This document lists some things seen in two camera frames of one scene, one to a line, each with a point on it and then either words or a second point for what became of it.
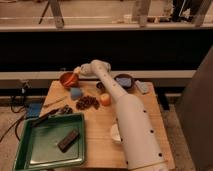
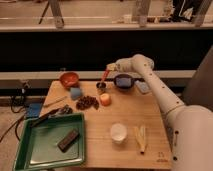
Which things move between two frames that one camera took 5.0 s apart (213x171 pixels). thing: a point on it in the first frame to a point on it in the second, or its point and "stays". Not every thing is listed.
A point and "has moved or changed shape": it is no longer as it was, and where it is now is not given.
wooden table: [89, 99] stays
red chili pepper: [70, 80] has moved or changed shape
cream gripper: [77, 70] to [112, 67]
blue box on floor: [34, 109] stays
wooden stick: [55, 102] stays
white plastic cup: [115, 132] stays
